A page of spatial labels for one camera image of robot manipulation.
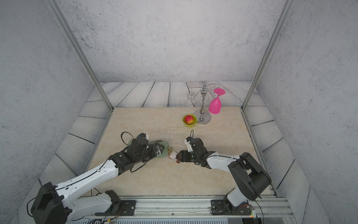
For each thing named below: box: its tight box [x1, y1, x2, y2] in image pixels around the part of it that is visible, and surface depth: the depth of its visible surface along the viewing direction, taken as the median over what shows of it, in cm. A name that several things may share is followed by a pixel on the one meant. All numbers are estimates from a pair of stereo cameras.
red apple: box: [184, 114, 194, 126], surface depth 108 cm
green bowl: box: [182, 114, 198, 127], surface depth 110 cm
